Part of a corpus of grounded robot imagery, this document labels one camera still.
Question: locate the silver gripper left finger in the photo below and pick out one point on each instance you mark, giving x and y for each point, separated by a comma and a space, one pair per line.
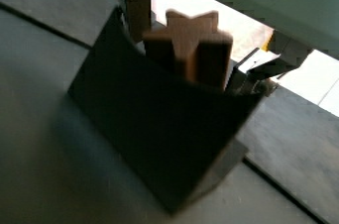
136, 12

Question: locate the brown star prism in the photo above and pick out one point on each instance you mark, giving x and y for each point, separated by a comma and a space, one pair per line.
191, 48

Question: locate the black curved fixture stand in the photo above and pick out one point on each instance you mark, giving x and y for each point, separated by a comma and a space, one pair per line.
172, 128

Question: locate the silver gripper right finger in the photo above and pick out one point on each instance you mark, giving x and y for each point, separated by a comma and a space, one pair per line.
252, 73

